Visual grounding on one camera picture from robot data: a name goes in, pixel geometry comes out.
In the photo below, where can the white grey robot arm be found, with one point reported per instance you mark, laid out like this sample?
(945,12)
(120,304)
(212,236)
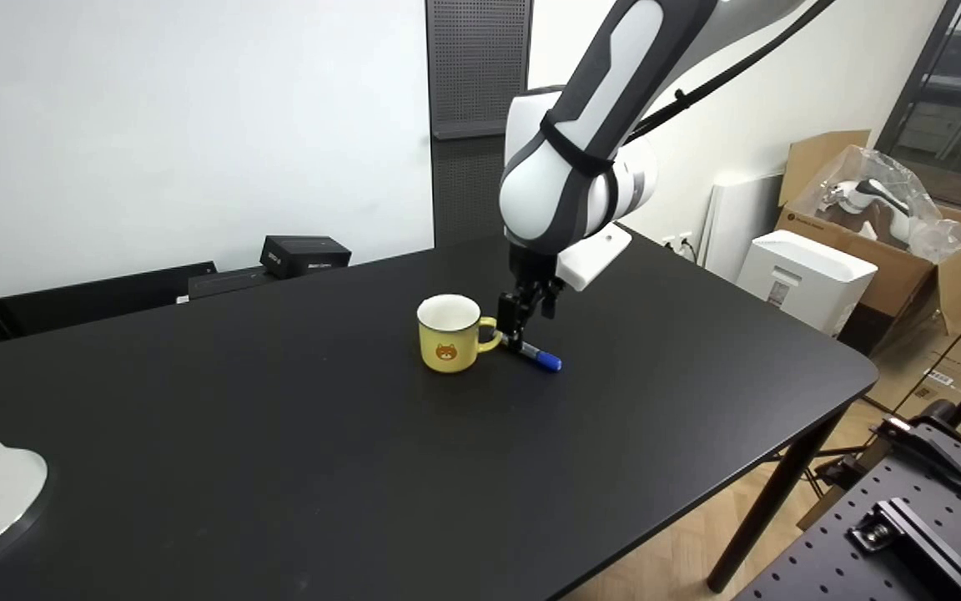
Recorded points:
(616,88)

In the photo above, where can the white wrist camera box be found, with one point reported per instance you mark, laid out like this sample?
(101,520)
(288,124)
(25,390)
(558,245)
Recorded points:
(590,258)

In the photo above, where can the yellow enamel mug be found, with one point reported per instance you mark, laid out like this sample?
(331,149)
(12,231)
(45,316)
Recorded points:
(447,347)

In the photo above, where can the long black metal bracket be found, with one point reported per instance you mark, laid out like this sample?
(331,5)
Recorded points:
(914,536)

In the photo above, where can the black framed glass door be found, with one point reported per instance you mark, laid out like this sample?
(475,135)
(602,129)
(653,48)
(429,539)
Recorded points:
(925,68)

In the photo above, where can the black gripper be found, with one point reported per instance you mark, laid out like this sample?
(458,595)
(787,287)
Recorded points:
(536,286)

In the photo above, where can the dark grey door panel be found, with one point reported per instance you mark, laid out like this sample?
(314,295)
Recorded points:
(475,77)

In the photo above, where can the small black box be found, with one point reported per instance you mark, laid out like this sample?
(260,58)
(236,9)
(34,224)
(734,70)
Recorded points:
(301,256)

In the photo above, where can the short black metal clamp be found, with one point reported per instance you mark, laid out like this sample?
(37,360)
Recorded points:
(933,452)

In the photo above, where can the white flat appliance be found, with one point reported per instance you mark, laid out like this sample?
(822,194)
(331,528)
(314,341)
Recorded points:
(731,218)

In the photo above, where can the black table leg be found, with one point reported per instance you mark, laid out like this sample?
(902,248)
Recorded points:
(776,503)

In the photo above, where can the black low side desk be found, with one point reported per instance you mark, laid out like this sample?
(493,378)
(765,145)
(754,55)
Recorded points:
(82,300)

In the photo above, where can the black perforated metal board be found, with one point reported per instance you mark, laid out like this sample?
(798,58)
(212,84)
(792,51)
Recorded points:
(824,570)

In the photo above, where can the brown cardboard box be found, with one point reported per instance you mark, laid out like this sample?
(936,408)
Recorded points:
(902,276)

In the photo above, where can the clear plastic bag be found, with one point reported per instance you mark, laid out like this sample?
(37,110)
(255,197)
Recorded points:
(891,194)

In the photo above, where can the blue capped marker pen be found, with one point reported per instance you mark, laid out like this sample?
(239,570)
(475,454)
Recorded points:
(547,361)

